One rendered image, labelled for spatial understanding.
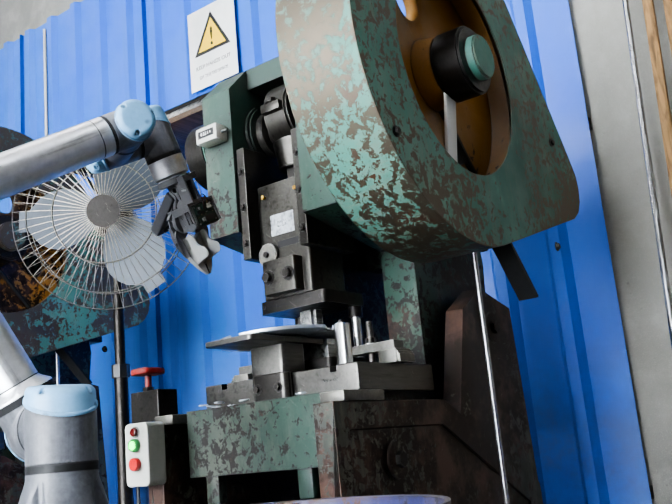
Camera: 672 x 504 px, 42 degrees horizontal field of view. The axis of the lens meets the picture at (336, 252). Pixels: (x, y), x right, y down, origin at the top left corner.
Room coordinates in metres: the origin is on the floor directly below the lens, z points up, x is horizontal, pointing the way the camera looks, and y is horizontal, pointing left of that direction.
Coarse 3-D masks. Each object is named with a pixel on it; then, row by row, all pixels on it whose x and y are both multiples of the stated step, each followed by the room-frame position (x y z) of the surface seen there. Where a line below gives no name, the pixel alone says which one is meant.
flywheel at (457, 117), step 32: (416, 0) 1.81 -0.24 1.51; (448, 0) 1.94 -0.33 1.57; (416, 32) 1.80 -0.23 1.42; (448, 32) 1.74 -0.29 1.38; (480, 32) 2.01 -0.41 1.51; (416, 64) 1.76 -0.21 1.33; (448, 64) 1.72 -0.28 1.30; (480, 64) 1.73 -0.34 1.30; (416, 96) 1.77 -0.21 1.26; (448, 96) 1.78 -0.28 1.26; (480, 96) 2.03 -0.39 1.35; (448, 128) 1.76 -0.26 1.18; (480, 128) 2.01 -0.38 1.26; (480, 160) 1.99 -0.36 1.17
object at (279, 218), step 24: (264, 192) 2.03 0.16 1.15; (288, 192) 1.98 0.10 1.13; (264, 216) 2.03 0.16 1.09; (288, 216) 1.98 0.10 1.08; (264, 240) 2.03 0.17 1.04; (288, 240) 1.99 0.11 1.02; (264, 264) 2.00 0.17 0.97; (288, 264) 1.95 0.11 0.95; (312, 264) 1.96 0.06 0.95; (336, 264) 2.03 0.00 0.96; (264, 288) 2.00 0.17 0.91; (288, 288) 1.96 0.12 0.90; (312, 288) 1.96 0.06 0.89; (336, 288) 2.03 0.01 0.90
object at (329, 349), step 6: (324, 342) 1.99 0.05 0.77; (330, 342) 1.99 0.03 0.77; (306, 348) 2.02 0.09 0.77; (312, 348) 2.01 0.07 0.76; (318, 348) 2.00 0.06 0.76; (324, 348) 1.99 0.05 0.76; (330, 348) 1.99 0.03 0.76; (306, 354) 2.02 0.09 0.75; (312, 354) 2.01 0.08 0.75; (318, 354) 2.00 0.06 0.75; (324, 354) 1.99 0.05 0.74; (330, 354) 1.99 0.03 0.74
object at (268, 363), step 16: (240, 336) 1.80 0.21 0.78; (256, 336) 1.80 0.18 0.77; (272, 336) 1.84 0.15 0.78; (288, 336) 1.88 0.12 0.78; (304, 336) 1.94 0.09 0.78; (256, 352) 1.94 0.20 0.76; (272, 352) 1.91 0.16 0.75; (288, 352) 1.91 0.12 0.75; (256, 368) 1.94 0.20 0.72; (272, 368) 1.91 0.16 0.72; (288, 368) 1.90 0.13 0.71; (304, 368) 1.95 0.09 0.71; (256, 384) 1.94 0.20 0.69; (272, 384) 1.91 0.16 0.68; (288, 384) 1.90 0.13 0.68; (256, 400) 1.94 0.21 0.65
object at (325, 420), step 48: (480, 336) 2.18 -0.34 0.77; (480, 384) 2.15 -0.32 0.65; (336, 432) 1.67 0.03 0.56; (384, 432) 1.81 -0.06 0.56; (432, 432) 1.96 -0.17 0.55; (480, 432) 2.13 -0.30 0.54; (528, 432) 2.34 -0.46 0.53; (336, 480) 1.67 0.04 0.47; (384, 480) 1.80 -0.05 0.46; (432, 480) 1.94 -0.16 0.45; (480, 480) 2.12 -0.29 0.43; (528, 480) 2.31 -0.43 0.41
